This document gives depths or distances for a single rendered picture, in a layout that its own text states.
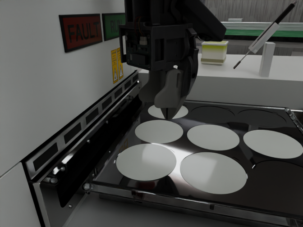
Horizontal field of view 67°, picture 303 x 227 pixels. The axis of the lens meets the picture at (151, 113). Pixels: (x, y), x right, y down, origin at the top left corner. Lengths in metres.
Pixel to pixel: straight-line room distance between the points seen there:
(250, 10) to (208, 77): 4.27
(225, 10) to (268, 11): 0.74
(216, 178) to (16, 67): 0.29
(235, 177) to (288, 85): 0.36
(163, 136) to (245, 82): 0.29
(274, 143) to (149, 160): 0.24
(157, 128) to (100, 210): 0.19
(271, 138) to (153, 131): 0.23
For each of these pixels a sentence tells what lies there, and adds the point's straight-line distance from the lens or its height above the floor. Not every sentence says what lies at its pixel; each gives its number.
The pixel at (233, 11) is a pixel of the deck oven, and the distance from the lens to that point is 4.93.
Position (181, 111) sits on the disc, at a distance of 0.56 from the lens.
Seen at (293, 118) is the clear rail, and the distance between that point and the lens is 0.60.
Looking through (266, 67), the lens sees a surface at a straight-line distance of 0.67.
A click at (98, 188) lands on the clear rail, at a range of 0.34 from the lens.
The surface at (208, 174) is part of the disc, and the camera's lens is 0.37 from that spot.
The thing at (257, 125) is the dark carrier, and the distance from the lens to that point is 0.54.
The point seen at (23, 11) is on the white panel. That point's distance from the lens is 0.30.
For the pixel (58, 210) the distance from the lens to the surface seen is 0.36.
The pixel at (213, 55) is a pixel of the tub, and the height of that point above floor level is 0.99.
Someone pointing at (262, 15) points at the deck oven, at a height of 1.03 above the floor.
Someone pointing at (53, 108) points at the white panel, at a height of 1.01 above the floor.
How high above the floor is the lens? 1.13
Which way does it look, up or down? 24 degrees down
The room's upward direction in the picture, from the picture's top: 1 degrees counter-clockwise
